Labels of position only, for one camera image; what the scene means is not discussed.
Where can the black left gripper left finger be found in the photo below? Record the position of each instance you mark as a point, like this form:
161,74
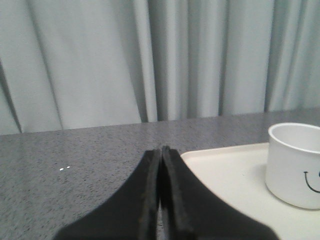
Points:
131,213

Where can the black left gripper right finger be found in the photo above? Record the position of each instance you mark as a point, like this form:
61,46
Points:
192,212

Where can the white smiley mug black handle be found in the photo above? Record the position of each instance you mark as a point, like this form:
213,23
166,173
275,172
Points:
293,164

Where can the cream rectangular plastic tray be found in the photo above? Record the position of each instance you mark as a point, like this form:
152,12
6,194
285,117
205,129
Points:
236,175

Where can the pale green curtain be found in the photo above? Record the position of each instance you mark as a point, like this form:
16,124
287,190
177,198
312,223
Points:
67,64

